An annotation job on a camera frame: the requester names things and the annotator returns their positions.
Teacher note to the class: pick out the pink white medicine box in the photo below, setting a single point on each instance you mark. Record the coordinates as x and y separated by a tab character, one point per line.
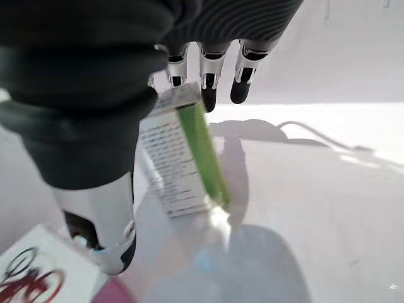
47	268

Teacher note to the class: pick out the small green white medicine box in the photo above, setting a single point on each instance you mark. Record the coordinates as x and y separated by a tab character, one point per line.
176	164

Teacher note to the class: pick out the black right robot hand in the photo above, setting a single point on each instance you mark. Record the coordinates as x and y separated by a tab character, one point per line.
79	79

